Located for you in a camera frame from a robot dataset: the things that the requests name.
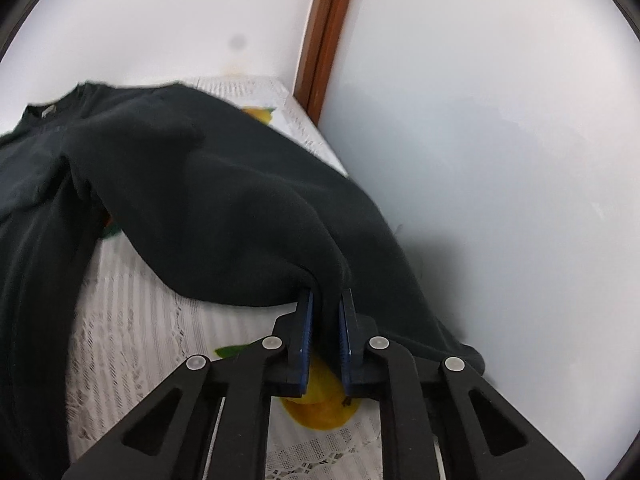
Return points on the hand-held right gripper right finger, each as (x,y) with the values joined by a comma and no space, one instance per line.
(345,342)

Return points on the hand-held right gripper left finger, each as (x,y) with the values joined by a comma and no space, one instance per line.
(305,327)

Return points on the black sweater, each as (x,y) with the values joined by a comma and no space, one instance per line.
(225,210)

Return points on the fruit print white tablecloth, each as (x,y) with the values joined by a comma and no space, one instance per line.
(150,320)

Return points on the brown wooden door frame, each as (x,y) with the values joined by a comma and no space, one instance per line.
(325,35)

